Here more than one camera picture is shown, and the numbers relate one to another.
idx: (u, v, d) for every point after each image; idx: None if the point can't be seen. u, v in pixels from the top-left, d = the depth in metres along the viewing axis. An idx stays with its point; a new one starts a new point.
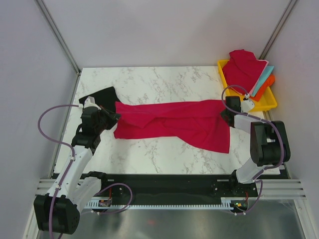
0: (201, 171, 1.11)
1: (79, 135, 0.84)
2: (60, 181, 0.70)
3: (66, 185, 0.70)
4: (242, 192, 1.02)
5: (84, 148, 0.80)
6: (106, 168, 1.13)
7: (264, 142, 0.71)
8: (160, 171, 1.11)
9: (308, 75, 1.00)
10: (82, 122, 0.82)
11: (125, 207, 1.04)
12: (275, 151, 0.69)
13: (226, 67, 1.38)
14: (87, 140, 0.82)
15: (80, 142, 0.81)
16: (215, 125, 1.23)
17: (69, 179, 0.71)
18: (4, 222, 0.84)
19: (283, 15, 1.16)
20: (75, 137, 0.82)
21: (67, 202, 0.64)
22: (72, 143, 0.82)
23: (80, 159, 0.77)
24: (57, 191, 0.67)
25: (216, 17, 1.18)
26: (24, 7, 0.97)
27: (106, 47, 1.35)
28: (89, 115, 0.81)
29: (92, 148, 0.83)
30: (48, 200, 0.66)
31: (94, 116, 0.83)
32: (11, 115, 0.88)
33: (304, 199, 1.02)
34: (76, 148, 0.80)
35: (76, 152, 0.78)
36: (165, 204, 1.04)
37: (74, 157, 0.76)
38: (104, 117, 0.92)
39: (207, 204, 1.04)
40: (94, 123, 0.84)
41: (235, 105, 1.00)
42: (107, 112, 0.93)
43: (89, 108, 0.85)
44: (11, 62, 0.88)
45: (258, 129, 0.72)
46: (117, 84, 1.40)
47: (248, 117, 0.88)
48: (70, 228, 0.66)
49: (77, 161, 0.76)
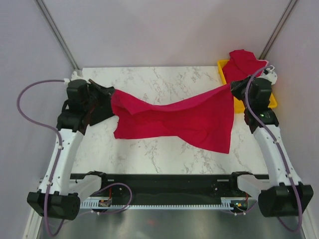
0: (201, 171, 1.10)
1: (67, 113, 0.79)
2: (51, 177, 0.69)
3: (58, 180, 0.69)
4: (242, 192, 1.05)
5: (72, 132, 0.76)
6: (106, 168, 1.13)
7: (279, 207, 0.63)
8: (160, 171, 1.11)
9: (309, 75, 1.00)
10: (69, 97, 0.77)
11: (125, 207, 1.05)
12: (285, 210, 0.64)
13: (226, 67, 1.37)
14: (75, 118, 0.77)
15: (68, 123, 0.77)
16: (216, 123, 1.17)
17: (60, 172, 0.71)
18: (4, 221, 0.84)
19: (283, 15, 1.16)
20: (61, 117, 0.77)
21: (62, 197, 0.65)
22: (58, 124, 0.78)
23: (69, 145, 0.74)
24: (49, 187, 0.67)
25: (215, 16, 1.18)
26: (24, 7, 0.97)
27: (106, 46, 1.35)
28: (76, 90, 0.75)
29: (81, 128, 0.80)
30: (41, 196, 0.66)
31: (81, 91, 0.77)
32: (11, 114, 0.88)
33: None
34: (63, 132, 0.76)
35: (63, 139, 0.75)
36: (165, 204, 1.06)
37: (61, 146, 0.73)
38: (95, 93, 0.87)
39: (207, 204, 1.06)
40: (83, 99, 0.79)
41: (263, 99, 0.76)
42: (98, 87, 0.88)
43: (77, 81, 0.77)
44: (11, 62, 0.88)
45: (281, 197, 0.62)
46: (117, 84, 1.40)
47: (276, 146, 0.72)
48: (69, 215, 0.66)
49: (65, 149, 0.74)
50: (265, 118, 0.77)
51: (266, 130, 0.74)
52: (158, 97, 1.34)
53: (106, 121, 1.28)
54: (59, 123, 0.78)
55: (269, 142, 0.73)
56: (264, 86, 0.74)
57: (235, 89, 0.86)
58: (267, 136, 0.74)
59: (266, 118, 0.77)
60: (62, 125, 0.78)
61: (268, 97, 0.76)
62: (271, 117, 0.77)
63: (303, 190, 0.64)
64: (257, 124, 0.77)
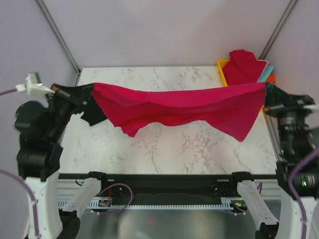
0: (201, 171, 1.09)
1: (25, 152, 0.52)
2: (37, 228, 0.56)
3: (45, 232, 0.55)
4: None
5: (41, 183, 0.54)
6: (106, 168, 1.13)
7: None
8: (160, 171, 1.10)
9: (308, 75, 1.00)
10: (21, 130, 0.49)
11: (125, 207, 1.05)
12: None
13: (226, 67, 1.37)
14: (40, 157, 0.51)
15: (31, 169, 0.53)
16: (240, 115, 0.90)
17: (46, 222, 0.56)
18: (4, 222, 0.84)
19: (283, 15, 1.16)
20: (19, 162, 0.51)
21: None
22: (21, 174, 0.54)
23: (44, 197, 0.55)
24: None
25: (215, 17, 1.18)
26: (24, 7, 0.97)
27: (106, 46, 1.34)
28: (27, 128, 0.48)
29: (51, 170, 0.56)
30: None
31: (39, 125, 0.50)
32: (11, 115, 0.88)
33: None
34: (29, 183, 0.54)
35: (34, 189, 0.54)
36: (165, 205, 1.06)
37: (35, 201, 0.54)
38: (65, 107, 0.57)
39: (207, 204, 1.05)
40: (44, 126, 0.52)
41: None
42: (68, 95, 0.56)
43: (28, 112, 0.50)
44: (11, 62, 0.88)
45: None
46: (117, 84, 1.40)
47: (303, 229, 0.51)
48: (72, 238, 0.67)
49: (42, 202, 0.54)
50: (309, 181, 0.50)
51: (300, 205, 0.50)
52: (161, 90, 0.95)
53: (106, 121, 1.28)
54: (19, 168, 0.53)
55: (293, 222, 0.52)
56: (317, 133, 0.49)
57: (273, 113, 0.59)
58: (296, 211, 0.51)
59: (309, 184, 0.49)
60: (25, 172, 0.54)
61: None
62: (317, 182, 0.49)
63: None
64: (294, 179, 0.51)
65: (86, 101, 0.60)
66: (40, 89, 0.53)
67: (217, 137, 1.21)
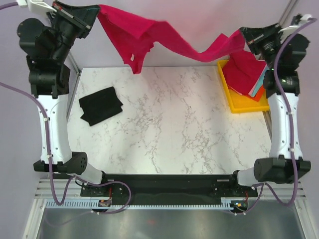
0: (201, 171, 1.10)
1: (35, 71, 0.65)
2: (49, 149, 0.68)
3: (57, 151, 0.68)
4: (241, 192, 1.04)
5: (54, 100, 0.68)
6: (106, 168, 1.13)
7: (274, 177, 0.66)
8: (160, 171, 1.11)
9: (309, 75, 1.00)
10: (29, 52, 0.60)
11: (123, 207, 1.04)
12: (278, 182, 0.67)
13: (226, 67, 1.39)
14: (51, 75, 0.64)
15: (44, 85, 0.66)
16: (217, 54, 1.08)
17: (56, 142, 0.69)
18: (4, 221, 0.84)
19: (282, 16, 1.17)
20: (31, 76, 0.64)
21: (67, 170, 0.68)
22: (35, 93, 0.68)
23: (54, 115, 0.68)
24: (52, 159, 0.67)
25: (216, 16, 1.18)
26: None
27: (106, 46, 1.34)
28: (32, 44, 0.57)
29: (61, 85, 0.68)
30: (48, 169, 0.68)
31: (41, 42, 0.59)
32: (11, 114, 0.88)
33: (304, 199, 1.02)
34: (42, 101, 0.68)
35: (44, 107, 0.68)
36: (164, 205, 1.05)
37: (47, 118, 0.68)
38: (68, 29, 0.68)
39: (207, 204, 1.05)
40: (47, 41, 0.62)
41: (291, 62, 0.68)
42: (71, 16, 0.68)
43: (28, 32, 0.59)
44: (12, 62, 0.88)
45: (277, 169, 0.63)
46: (117, 84, 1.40)
47: (287, 116, 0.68)
48: (79, 171, 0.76)
49: (53, 119, 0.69)
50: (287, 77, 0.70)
51: (283, 98, 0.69)
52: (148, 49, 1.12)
53: (106, 120, 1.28)
54: (32, 85, 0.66)
55: (281, 115, 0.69)
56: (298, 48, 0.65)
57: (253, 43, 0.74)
58: (282, 105, 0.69)
59: (288, 84, 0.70)
60: (38, 89, 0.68)
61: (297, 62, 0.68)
62: (294, 84, 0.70)
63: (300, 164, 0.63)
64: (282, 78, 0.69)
65: (89, 25, 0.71)
66: (43, 7, 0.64)
67: (217, 137, 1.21)
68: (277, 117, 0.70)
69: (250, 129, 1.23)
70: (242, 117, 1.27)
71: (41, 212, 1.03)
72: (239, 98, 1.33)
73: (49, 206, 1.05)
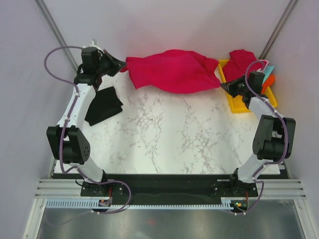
0: (201, 171, 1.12)
1: (80, 75, 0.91)
2: (69, 114, 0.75)
3: (75, 118, 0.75)
4: (242, 192, 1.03)
5: (86, 86, 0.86)
6: (106, 167, 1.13)
7: (268, 136, 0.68)
8: (160, 171, 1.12)
9: (308, 75, 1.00)
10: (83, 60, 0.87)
11: (123, 207, 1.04)
12: (276, 148, 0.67)
13: (226, 67, 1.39)
14: (89, 79, 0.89)
15: (82, 81, 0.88)
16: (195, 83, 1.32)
17: (76, 112, 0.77)
18: (5, 220, 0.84)
19: (282, 16, 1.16)
20: (77, 77, 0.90)
21: (77, 130, 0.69)
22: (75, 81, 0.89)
23: (84, 95, 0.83)
24: (67, 121, 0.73)
25: (216, 16, 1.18)
26: (24, 7, 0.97)
27: (106, 46, 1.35)
28: (88, 53, 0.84)
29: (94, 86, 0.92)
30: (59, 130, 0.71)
31: (93, 56, 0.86)
32: (11, 114, 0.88)
33: (304, 199, 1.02)
34: (79, 86, 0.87)
35: (79, 90, 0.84)
36: (164, 205, 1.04)
37: (78, 94, 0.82)
38: (107, 62, 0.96)
39: (206, 204, 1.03)
40: (95, 63, 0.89)
41: (256, 84, 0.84)
42: (111, 59, 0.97)
43: (88, 49, 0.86)
44: (11, 62, 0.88)
45: (268, 123, 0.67)
46: (117, 84, 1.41)
47: (265, 103, 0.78)
48: (82, 155, 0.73)
49: (81, 97, 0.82)
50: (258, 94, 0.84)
51: (258, 97, 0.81)
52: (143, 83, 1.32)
53: (106, 120, 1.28)
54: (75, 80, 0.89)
55: (259, 103, 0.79)
56: (258, 73, 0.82)
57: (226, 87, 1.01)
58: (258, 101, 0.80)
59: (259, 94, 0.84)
60: (78, 80, 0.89)
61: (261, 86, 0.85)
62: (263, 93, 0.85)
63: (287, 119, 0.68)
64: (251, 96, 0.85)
65: (121, 64, 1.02)
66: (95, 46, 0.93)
67: (217, 136, 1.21)
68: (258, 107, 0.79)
69: (250, 129, 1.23)
70: (243, 117, 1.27)
71: (41, 212, 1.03)
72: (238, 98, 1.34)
73: (49, 206, 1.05)
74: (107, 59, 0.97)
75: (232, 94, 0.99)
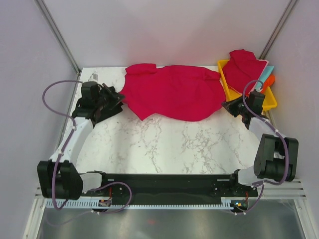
0: (201, 171, 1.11)
1: (79, 109, 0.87)
2: (63, 148, 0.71)
3: (69, 152, 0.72)
4: (242, 192, 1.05)
5: (84, 119, 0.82)
6: (106, 167, 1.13)
7: (270, 157, 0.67)
8: (161, 171, 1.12)
9: (309, 75, 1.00)
10: (82, 95, 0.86)
11: (124, 207, 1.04)
12: (278, 170, 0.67)
13: (226, 67, 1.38)
14: (88, 112, 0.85)
15: (80, 115, 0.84)
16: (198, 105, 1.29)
17: (71, 146, 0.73)
18: (5, 220, 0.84)
19: (282, 15, 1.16)
20: (76, 110, 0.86)
21: (70, 167, 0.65)
22: (73, 114, 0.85)
23: (81, 129, 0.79)
24: (61, 156, 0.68)
25: (216, 16, 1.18)
26: (24, 7, 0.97)
27: (106, 46, 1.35)
28: (88, 88, 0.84)
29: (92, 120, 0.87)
30: (51, 166, 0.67)
31: (93, 90, 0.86)
32: (11, 114, 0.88)
33: (304, 199, 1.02)
34: (78, 119, 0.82)
35: (77, 123, 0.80)
36: (165, 204, 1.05)
37: (75, 127, 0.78)
38: (106, 95, 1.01)
39: (207, 204, 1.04)
40: (93, 97, 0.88)
41: (256, 105, 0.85)
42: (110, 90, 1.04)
43: (89, 82, 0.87)
44: (11, 62, 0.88)
45: (269, 143, 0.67)
46: (117, 84, 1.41)
47: (265, 123, 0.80)
48: (74, 193, 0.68)
49: (78, 131, 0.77)
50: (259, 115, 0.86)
51: (257, 118, 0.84)
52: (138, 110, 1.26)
53: (107, 120, 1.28)
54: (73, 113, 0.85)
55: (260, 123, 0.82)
56: (257, 93, 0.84)
57: (227, 108, 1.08)
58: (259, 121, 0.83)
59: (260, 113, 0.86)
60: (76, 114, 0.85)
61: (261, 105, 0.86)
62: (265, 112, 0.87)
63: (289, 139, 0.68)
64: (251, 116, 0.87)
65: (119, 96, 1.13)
66: None
67: (217, 136, 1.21)
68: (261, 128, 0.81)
69: None
70: None
71: (41, 212, 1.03)
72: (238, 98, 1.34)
73: (49, 206, 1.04)
74: (106, 91, 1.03)
75: (234, 114, 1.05)
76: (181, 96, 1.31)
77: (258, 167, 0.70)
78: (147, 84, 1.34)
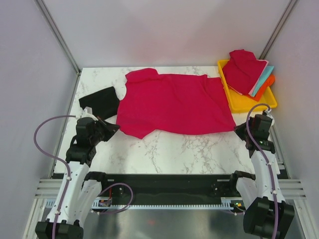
0: (201, 171, 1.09)
1: (75, 148, 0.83)
2: (59, 206, 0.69)
3: (66, 208, 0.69)
4: None
5: (79, 164, 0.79)
6: (106, 167, 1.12)
7: (260, 220, 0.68)
8: (161, 171, 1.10)
9: (309, 76, 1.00)
10: (78, 132, 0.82)
11: (125, 207, 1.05)
12: (265, 229, 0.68)
13: (226, 67, 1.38)
14: (83, 153, 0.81)
15: (76, 156, 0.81)
16: (201, 116, 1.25)
17: (67, 201, 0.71)
18: (5, 221, 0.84)
19: (283, 15, 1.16)
20: (70, 151, 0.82)
21: (67, 227, 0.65)
22: (67, 158, 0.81)
23: (77, 177, 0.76)
24: (57, 217, 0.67)
25: (216, 16, 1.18)
26: (24, 6, 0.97)
27: (106, 46, 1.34)
28: (84, 126, 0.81)
29: (87, 160, 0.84)
30: (49, 225, 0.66)
31: (89, 127, 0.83)
32: (11, 115, 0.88)
33: (304, 199, 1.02)
34: (72, 165, 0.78)
35: (71, 170, 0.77)
36: (164, 205, 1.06)
37: (70, 177, 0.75)
38: (100, 129, 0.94)
39: (205, 204, 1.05)
40: (89, 133, 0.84)
41: (262, 129, 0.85)
42: (105, 124, 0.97)
43: (85, 119, 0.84)
44: (11, 62, 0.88)
45: (262, 209, 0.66)
46: (117, 84, 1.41)
47: (267, 166, 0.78)
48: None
49: (73, 179, 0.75)
50: (265, 146, 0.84)
51: (261, 153, 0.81)
52: (136, 124, 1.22)
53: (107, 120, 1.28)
54: (68, 155, 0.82)
55: (262, 164, 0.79)
56: (264, 117, 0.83)
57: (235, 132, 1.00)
58: (261, 158, 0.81)
59: (264, 145, 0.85)
60: (71, 157, 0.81)
61: (266, 129, 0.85)
62: (269, 143, 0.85)
63: (284, 209, 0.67)
64: (255, 148, 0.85)
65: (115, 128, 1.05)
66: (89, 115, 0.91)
67: (217, 137, 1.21)
68: (260, 169, 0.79)
69: None
70: (242, 117, 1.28)
71: (41, 212, 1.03)
72: (238, 98, 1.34)
73: (49, 206, 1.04)
74: (101, 125, 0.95)
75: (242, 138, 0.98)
76: (183, 111, 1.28)
77: (248, 223, 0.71)
78: (147, 101, 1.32)
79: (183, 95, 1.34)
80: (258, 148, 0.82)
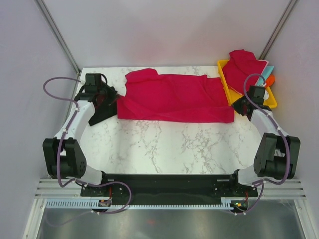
0: (201, 171, 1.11)
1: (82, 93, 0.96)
2: (67, 127, 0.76)
3: (73, 130, 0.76)
4: (242, 192, 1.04)
5: (86, 103, 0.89)
6: (106, 167, 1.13)
7: (270, 155, 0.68)
8: (160, 171, 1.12)
9: (309, 75, 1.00)
10: (86, 81, 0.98)
11: (124, 207, 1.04)
12: (277, 168, 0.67)
13: (226, 67, 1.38)
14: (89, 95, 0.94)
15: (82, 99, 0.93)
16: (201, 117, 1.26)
17: (75, 125, 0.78)
18: (4, 220, 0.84)
19: (283, 15, 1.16)
20: (79, 94, 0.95)
21: (74, 142, 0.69)
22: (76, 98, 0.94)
23: (83, 110, 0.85)
24: (65, 134, 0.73)
25: (216, 16, 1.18)
26: (24, 7, 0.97)
27: (105, 47, 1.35)
28: (92, 74, 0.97)
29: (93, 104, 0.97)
30: (55, 144, 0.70)
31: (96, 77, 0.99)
32: (11, 115, 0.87)
33: (304, 199, 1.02)
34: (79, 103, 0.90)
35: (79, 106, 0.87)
36: (164, 205, 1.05)
37: (78, 109, 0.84)
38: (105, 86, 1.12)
39: (207, 204, 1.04)
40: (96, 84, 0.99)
41: (257, 96, 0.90)
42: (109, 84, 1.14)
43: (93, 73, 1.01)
44: (11, 62, 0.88)
45: (270, 141, 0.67)
46: (117, 84, 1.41)
47: (267, 117, 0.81)
48: (79, 170, 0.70)
49: (81, 111, 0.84)
50: (261, 106, 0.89)
51: (260, 110, 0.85)
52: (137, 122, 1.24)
53: (106, 120, 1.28)
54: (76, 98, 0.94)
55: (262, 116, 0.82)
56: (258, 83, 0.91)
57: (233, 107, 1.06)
58: (260, 114, 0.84)
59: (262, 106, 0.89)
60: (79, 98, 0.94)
61: (261, 96, 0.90)
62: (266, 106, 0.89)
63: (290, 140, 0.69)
64: (254, 108, 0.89)
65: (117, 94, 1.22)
66: None
67: (217, 136, 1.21)
68: (261, 121, 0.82)
69: (250, 129, 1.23)
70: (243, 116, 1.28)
71: (41, 212, 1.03)
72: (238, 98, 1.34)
73: (49, 206, 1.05)
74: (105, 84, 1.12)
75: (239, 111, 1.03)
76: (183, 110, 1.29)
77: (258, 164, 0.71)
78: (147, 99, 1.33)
79: (182, 96, 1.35)
80: (256, 106, 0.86)
